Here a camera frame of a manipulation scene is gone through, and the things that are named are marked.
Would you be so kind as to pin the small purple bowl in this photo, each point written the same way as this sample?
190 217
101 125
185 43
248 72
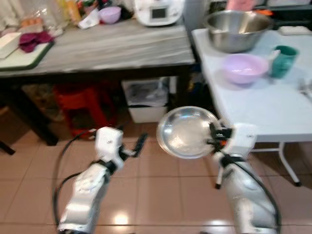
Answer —
110 14

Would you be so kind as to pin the grey wood-top table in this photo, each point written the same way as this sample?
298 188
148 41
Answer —
112 48

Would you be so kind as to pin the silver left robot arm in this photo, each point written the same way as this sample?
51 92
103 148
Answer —
85 197

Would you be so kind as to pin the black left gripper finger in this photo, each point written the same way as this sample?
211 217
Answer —
136 148
143 142

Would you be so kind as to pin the white green-rimmed cutting board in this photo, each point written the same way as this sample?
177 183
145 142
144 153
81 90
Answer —
24 61

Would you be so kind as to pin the large steel mixing bowl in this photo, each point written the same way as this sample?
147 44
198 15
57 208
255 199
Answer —
236 31

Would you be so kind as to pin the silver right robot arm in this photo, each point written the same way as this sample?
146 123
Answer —
248 195

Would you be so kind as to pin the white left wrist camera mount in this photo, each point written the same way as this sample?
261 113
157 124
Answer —
108 144

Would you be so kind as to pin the pink item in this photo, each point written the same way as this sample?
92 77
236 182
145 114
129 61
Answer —
242 5

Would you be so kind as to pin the white kitchen appliance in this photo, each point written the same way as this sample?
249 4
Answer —
159 12

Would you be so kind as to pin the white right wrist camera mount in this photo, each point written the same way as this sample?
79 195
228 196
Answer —
242 139

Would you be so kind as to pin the round steel plate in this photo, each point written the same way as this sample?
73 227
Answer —
185 132

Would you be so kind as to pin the white box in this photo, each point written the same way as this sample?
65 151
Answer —
9 45

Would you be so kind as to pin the green plastic cup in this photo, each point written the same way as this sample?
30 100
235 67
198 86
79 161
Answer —
282 62

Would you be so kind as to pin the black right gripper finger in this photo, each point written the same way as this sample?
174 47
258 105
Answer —
212 135

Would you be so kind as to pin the red plastic stool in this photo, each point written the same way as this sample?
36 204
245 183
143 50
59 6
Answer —
85 105

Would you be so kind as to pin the flat white dish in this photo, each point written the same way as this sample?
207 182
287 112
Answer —
293 30

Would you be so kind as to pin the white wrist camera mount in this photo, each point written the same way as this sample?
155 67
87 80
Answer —
242 139
108 144

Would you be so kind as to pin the maroon cloth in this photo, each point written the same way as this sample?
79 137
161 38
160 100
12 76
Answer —
35 41

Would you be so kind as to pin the white folding table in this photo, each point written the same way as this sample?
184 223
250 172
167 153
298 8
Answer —
265 109

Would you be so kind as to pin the white storage bin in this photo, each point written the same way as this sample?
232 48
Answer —
145 100

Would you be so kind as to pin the large purple plastic bowl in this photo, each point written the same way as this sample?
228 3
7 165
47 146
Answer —
245 68

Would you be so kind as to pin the clear glass jar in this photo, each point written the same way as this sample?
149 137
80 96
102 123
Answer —
46 19

